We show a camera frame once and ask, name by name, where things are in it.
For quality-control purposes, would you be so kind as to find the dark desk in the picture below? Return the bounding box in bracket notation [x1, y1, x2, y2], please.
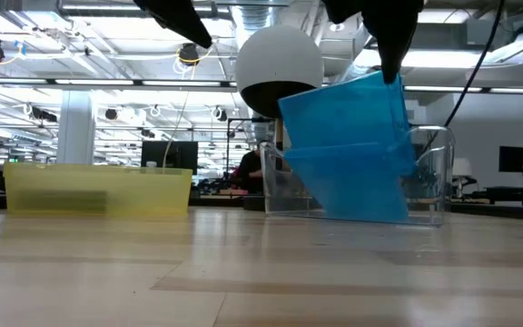
[463, 184, 523, 208]

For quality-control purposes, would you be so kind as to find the clear plastic bin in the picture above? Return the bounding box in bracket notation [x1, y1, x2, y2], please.
[259, 125, 456, 227]

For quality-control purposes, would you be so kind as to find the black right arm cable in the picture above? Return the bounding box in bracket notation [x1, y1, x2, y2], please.
[442, 0, 507, 129]

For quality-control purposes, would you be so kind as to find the blue plastic bag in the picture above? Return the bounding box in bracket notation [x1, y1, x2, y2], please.
[283, 143, 411, 223]
[278, 71, 416, 178]

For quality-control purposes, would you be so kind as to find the long ceiling light strip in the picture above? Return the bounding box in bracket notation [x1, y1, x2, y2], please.
[0, 77, 240, 88]
[401, 84, 523, 95]

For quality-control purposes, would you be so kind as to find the small black monitor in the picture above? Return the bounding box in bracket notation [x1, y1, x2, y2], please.
[498, 145, 523, 173]

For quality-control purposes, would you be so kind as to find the silver ventilation duct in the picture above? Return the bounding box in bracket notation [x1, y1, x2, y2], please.
[229, 0, 290, 37]

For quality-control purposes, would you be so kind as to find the bright ceiling light panel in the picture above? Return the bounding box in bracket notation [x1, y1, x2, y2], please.
[356, 47, 471, 70]

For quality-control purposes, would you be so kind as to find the white structural pillar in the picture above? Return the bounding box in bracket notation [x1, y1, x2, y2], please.
[55, 90, 95, 165]

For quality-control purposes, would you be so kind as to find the person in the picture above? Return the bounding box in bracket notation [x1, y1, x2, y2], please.
[232, 147, 266, 196]

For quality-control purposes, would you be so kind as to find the black computer monitor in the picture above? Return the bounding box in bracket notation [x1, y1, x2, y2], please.
[141, 140, 199, 176]

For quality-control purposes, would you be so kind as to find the yellow plastic bag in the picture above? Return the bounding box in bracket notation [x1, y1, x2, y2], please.
[2, 162, 194, 218]

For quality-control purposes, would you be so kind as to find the white desk lamp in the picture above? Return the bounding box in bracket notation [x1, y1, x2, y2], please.
[451, 157, 479, 187]

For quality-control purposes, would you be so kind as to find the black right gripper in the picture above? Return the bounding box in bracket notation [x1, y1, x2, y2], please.
[320, 0, 425, 86]

